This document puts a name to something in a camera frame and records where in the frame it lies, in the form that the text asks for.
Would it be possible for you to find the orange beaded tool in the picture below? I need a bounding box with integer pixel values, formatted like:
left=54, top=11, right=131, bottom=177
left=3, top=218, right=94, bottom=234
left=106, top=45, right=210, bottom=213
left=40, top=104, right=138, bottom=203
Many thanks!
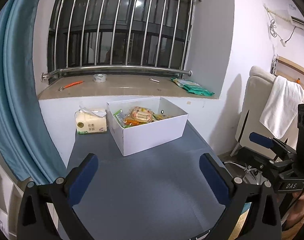
left=58, top=81, right=84, bottom=91

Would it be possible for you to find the white towel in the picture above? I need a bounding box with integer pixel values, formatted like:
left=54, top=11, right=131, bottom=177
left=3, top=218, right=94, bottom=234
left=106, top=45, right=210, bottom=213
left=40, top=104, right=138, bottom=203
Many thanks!
left=260, top=76, right=304, bottom=139

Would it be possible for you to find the brown sleeve forearm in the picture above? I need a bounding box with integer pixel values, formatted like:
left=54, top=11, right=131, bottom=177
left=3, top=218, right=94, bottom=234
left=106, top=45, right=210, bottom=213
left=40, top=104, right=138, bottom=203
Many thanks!
left=281, top=217, right=304, bottom=240

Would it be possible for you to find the green snack bag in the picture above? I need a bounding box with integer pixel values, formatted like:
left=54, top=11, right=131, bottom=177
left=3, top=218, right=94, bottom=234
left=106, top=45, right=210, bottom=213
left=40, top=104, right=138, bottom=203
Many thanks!
left=113, top=109, right=127, bottom=128

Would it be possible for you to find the blue curtain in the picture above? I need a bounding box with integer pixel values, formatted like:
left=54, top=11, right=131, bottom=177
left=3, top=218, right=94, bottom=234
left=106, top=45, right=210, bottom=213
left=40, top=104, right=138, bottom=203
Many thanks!
left=0, top=0, right=66, bottom=184

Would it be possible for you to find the rice cracker snack pack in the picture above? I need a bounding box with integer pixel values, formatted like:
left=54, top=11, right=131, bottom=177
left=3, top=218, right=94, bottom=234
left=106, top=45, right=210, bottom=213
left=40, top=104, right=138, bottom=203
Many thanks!
left=123, top=107, right=153, bottom=124

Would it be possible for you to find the yellow tissue pack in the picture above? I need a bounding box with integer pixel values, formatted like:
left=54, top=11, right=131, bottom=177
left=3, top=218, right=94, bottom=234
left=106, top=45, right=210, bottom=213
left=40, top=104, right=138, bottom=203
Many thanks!
left=74, top=107, right=108, bottom=134

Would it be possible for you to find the white tape roll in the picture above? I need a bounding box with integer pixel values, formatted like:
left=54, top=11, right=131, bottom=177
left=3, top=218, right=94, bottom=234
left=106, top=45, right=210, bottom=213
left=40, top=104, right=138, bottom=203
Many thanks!
left=93, top=74, right=107, bottom=83

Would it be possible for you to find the beige chair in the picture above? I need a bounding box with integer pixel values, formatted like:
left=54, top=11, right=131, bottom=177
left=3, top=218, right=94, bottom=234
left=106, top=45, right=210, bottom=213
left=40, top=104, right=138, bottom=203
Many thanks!
left=231, top=66, right=304, bottom=159

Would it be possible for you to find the white cardboard box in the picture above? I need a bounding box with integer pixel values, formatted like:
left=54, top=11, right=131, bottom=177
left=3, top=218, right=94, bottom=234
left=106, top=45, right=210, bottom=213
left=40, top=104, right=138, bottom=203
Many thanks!
left=106, top=96, right=188, bottom=156

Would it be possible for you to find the steel window guard rail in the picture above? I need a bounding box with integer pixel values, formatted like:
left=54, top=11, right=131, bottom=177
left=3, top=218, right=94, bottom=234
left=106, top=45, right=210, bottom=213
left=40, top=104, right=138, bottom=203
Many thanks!
left=41, top=0, right=202, bottom=81

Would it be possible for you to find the person's right hand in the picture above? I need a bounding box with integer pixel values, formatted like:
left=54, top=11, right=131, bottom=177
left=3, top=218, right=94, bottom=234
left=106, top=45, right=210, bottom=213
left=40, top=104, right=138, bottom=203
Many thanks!
left=283, top=193, right=304, bottom=230

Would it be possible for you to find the yellow snack packet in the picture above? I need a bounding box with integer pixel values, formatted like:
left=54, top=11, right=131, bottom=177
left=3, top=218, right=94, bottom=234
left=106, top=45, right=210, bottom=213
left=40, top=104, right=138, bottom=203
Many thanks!
left=153, top=113, right=171, bottom=121

